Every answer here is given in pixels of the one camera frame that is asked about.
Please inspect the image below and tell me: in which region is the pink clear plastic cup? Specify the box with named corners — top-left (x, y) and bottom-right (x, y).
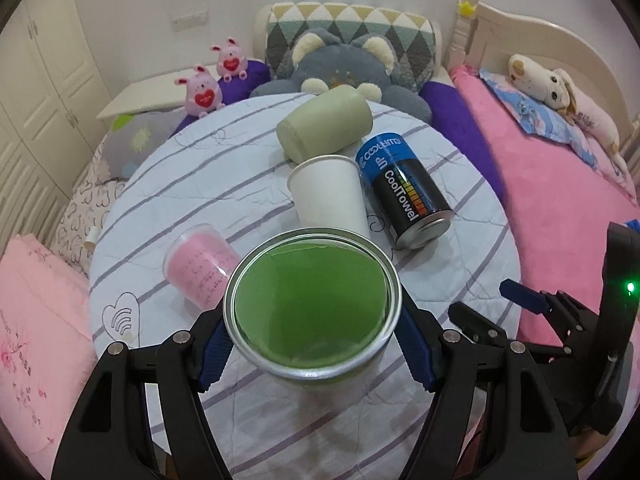
top-left (163, 223), bottom-right (241, 310)

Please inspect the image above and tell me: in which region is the white paper cup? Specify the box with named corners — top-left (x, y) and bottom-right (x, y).
top-left (288, 155), bottom-right (370, 238)

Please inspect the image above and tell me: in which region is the pale green cylindrical cup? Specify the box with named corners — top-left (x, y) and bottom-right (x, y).
top-left (276, 86), bottom-right (373, 164)

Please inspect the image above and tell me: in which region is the pink embroidered quilt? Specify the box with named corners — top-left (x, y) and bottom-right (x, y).
top-left (1, 234), bottom-right (96, 479)

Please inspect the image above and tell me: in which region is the pink fleece bed blanket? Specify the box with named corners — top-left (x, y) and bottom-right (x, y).
top-left (449, 64), bottom-right (640, 348)

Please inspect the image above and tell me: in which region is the blue black CoolTowel can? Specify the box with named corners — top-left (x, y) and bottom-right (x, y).
top-left (356, 132), bottom-right (454, 250)

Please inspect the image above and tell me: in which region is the blue cartoon pillow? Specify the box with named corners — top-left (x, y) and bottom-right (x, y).
top-left (480, 68), bottom-right (628, 174)

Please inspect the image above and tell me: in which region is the heart patterned pillow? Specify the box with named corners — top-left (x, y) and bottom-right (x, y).
top-left (49, 138), bottom-right (126, 276)

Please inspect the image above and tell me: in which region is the white dog plush toy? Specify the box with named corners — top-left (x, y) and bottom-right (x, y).
top-left (508, 54), bottom-right (620, 155)

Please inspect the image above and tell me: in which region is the white purple-striped quilt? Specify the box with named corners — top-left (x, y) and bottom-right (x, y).
top-left (86, 91), bottom-right (523, 480)

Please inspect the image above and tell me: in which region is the cream wooden bed headboard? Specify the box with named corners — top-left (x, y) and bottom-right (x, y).
top-left (445, 0), bottom-right (639, 183)

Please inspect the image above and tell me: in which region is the grey sun-print pillow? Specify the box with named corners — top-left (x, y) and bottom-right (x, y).
top-left (96, 107), bottom-right (186, 183)

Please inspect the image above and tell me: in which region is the diamond patterned pillow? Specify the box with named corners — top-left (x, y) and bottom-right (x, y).
top-left (264, 1), bottom-right (442, 92)

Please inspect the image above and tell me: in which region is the grey bear plush cushion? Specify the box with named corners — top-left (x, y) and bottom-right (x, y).
top-left (250, 28), bottom-right (433, 125)

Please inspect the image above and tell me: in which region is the cream wardrobe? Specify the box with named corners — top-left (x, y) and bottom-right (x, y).
top-left (1, 0), bottom-right (111, 244)

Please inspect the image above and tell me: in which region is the white bedside table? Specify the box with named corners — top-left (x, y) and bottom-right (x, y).
top-left (96, 67), bottom-right (195, 120)

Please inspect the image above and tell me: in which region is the pink pig plush front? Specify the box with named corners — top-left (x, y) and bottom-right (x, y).
top-left (175, 65), bottom-right (224, 118)

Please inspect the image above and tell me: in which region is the pink pig plush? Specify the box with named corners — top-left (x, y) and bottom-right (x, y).
top-left (210, 37), bottom-right (248, 82)
top-left (175, 65), bottom-right (224, 118)

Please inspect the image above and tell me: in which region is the pink pig plush rear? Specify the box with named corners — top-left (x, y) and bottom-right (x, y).
top-left (210, 37), bottom-right (248, 82)

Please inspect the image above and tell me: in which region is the white wall socket plate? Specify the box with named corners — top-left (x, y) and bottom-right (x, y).
top-left (170, 10), bottom-right (208, 32)

